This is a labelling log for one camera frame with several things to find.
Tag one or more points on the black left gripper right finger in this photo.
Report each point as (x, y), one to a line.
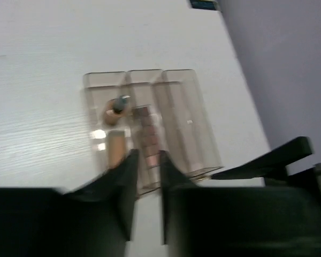
(236, 221)

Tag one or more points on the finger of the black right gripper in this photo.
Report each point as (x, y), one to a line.
(271, 162)

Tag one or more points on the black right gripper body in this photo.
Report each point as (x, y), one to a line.
(309, 180)

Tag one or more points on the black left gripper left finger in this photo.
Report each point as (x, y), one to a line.
(94, 220)

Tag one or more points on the square foundation bottle black pump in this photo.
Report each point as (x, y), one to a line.
(116, 148)

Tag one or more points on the long clear eyeshadow palette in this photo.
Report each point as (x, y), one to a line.
(149, 144)

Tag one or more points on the clear three-compartment organizer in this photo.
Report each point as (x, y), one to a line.
(183, 128)

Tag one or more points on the blue right corner label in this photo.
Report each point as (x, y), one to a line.
(205, 5)

